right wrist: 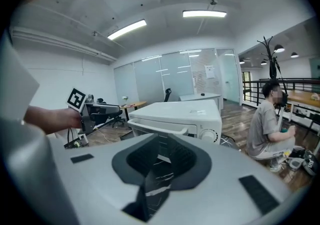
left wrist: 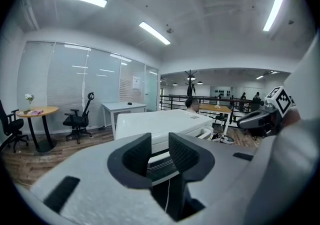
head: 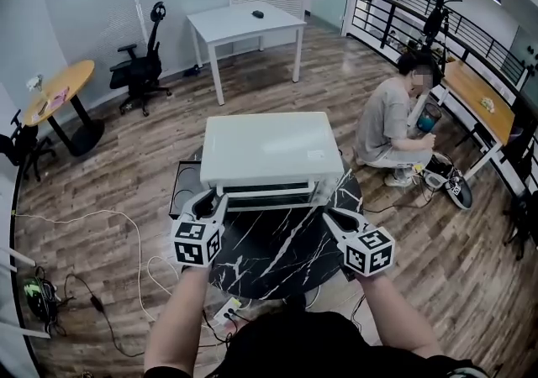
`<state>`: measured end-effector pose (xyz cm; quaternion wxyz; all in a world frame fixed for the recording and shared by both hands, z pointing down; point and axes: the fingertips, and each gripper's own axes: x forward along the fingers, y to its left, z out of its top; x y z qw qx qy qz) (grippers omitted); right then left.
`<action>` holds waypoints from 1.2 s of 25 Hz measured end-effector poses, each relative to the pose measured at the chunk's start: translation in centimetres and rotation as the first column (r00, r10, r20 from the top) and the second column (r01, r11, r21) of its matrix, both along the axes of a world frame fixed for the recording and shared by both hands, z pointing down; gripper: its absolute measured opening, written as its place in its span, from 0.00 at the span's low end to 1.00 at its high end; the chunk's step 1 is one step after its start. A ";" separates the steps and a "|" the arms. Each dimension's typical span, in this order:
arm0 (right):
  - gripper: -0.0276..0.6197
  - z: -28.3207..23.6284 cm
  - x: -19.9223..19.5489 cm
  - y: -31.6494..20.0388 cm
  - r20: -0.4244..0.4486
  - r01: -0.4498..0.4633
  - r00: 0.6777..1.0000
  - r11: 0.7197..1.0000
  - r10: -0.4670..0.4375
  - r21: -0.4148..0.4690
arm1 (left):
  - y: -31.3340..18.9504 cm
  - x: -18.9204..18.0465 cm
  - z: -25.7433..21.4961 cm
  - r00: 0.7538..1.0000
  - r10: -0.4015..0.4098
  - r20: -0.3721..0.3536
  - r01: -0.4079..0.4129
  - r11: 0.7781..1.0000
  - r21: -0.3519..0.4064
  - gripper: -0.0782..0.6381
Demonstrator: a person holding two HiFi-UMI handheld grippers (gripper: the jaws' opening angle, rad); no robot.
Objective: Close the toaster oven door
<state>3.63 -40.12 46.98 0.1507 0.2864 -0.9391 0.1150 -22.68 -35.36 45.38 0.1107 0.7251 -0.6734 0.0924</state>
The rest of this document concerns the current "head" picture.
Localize black headrest office chair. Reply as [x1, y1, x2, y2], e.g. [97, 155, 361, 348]
[108, 1, 173, 118]

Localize white toaster oven housing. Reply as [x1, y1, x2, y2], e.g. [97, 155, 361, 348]
[199, 111, 346, 213]

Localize black marble round table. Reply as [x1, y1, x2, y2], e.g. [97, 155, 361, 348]
[171, 144, 365, 302]

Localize rectangular wooden white-legged table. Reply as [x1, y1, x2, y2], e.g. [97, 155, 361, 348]
[428, 60, 519, 182]

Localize blue mesh waste bin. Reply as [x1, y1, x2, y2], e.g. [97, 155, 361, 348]
[415, 102, 444, 134]

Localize person's right forearm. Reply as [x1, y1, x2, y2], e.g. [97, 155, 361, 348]
[361, 274, 443, 360]

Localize white rectangular desk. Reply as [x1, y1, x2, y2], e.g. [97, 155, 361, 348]
[186, 0, 309, 107]

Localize person's black clothing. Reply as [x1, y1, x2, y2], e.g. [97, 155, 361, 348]
[145, 310, 491, 378]

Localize round wooden pedestal table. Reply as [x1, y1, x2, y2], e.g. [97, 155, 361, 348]
[21, 59, 107, 158]

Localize black metal railing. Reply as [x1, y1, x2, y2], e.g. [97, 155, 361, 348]
[351, 0, 538, 184]

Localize black cable with adapter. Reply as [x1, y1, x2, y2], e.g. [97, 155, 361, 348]
[62, 272, 149, 357]

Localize small white flower vase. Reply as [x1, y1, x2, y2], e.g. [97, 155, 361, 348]
[25, 73, 45, 94]

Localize black hanging bag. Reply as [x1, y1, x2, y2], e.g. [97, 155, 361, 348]
[422, 8, 449, 39]

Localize black rectangular box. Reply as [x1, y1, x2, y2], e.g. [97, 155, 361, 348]
[167, 160, 212, 218]

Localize white glass oven door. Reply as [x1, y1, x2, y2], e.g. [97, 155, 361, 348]
[216, 181, 322, 213]

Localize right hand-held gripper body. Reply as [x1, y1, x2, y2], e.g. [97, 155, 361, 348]
[337, 228, 397, 281]

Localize green black device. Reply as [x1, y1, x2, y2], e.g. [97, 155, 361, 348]
[22, 276, 61, 328]

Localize long white cable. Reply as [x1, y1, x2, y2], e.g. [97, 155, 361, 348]
[13, 207, 182, 323]

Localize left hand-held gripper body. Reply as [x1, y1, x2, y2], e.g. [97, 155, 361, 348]
[170, 212, 224, 271]

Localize white power strip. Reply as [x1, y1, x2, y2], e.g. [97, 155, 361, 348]
[213, 297, 244, 324]

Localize person's left forearm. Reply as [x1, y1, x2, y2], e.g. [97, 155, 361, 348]
[144, 266, 212, 375]

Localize black oval board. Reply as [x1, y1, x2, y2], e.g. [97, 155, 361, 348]
[421, 163, 474, 211]

